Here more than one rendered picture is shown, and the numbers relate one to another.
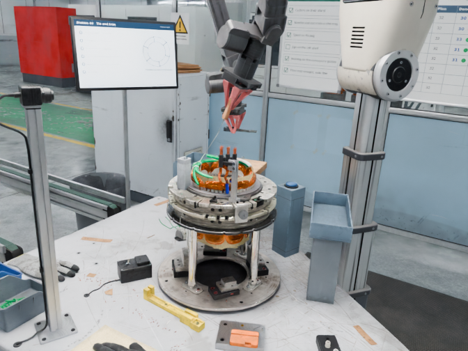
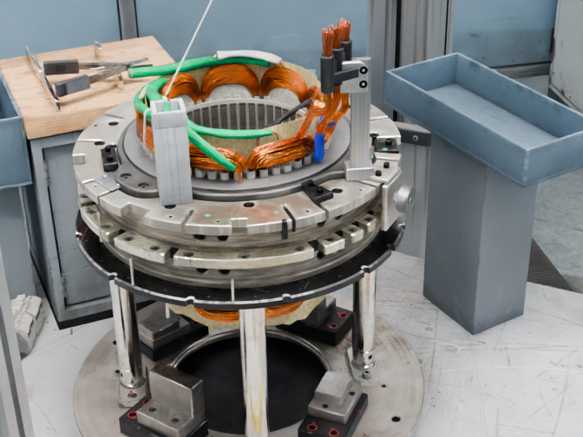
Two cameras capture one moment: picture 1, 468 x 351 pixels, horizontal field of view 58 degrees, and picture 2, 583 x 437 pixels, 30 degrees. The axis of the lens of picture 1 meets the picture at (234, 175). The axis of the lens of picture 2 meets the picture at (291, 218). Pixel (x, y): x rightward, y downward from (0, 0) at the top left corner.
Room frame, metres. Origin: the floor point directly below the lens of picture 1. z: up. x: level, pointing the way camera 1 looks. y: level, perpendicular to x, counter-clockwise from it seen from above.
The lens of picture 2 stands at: (0.42, 0.62, 1.57)
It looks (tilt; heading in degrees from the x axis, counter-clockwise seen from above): 31 degrees down; 319
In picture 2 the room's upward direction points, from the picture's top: 1 degrees counter-clockwise
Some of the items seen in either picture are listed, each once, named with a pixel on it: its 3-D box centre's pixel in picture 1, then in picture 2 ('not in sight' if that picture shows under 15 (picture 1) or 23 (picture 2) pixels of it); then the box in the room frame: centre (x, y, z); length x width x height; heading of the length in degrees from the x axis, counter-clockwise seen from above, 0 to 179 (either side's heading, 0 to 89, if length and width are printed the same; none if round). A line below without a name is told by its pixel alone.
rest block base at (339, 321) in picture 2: (257, 267); (315, 319); (1.19, -0.09, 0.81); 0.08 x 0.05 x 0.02; 18
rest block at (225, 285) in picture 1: (227, 283); (335, 395); (1.06, 0.00, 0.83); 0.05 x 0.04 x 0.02; 116
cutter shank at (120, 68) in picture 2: not in sight; (108, 73); (1.42, 0.01, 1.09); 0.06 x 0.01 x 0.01; 95
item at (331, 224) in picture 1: (325, 251); (480, 206); (1.11, -0.28, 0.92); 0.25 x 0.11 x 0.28; 169
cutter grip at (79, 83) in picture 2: not in sight; (72, 85); (1.42, 0.06, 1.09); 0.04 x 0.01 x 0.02; 85
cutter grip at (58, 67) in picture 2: not in sight; (61, 67); (1.47, 0.04, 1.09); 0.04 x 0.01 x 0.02; 55
